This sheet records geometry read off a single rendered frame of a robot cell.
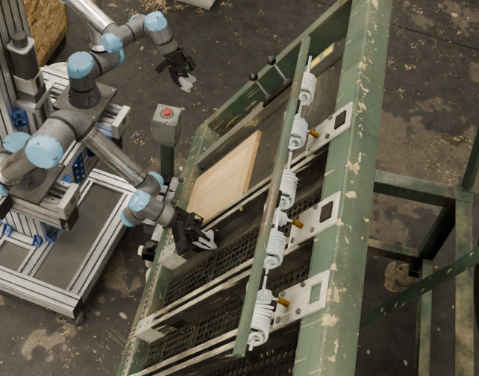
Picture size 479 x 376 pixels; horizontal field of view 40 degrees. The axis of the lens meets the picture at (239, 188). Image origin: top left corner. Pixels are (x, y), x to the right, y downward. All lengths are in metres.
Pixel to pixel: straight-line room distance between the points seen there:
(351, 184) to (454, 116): 3.21
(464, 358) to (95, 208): 2.07
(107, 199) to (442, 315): 2.00
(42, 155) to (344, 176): 1.05
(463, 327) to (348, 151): 1.41
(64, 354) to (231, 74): 2.28
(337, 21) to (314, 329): 1.45
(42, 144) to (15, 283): 1.43
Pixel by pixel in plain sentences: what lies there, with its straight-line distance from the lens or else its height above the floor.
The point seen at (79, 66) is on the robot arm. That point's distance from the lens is 2.98.
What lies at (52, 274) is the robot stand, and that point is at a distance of 3.57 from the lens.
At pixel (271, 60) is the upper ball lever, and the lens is 2.59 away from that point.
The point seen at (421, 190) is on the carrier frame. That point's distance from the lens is 3.33.
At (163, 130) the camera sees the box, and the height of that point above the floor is 0.87.
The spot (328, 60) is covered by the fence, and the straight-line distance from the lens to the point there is 2.46.
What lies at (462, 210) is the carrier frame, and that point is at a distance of 3.34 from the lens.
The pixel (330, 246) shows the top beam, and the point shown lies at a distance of 1.62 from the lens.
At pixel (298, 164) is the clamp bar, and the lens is 2.06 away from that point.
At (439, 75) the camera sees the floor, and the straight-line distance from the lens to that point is 5.16.
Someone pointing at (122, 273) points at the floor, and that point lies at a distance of 3.77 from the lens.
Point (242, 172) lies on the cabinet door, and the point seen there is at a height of 1.28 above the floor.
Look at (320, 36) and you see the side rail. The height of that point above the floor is 1.57.
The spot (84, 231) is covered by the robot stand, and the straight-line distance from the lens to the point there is 3.69.
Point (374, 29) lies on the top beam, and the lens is 2.20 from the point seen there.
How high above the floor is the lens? 3.30
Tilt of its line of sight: 54 degrees down
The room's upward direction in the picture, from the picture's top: 8 degrees clockwise
